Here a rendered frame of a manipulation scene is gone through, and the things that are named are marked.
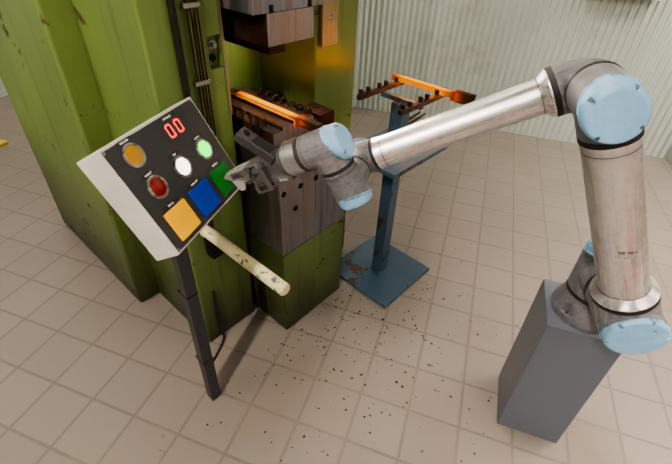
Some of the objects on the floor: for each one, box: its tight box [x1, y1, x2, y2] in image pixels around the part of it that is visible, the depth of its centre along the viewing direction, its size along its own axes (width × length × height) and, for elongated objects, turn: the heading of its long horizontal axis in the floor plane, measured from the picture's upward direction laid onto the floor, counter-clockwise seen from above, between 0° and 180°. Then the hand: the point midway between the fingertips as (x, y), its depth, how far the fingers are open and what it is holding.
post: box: [171, 247, 221, 401], centre depth 138 cm, size 4×4×108 cm
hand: (227, 174), depth 114 cm, fingers closed
